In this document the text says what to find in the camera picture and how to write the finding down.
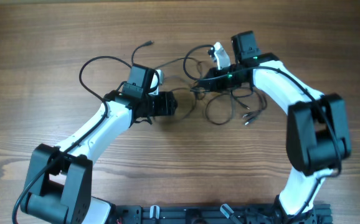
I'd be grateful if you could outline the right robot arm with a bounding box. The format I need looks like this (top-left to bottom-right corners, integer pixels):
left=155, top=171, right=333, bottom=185
left=198, top=31, right=351, bottom=223

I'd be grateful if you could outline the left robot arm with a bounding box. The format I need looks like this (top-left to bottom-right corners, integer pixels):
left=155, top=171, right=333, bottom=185
left=12, top=64, right=177, bottom=223

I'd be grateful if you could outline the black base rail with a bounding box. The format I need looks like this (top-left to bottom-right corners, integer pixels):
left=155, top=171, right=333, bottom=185
left=109, top=203, right=333, bottom=224

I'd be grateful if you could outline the black USB cable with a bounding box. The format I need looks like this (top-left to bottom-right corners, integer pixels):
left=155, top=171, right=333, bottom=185
left=131, top=40, right=204, bottom=122
left=191, top=83, right=268, bottom=126

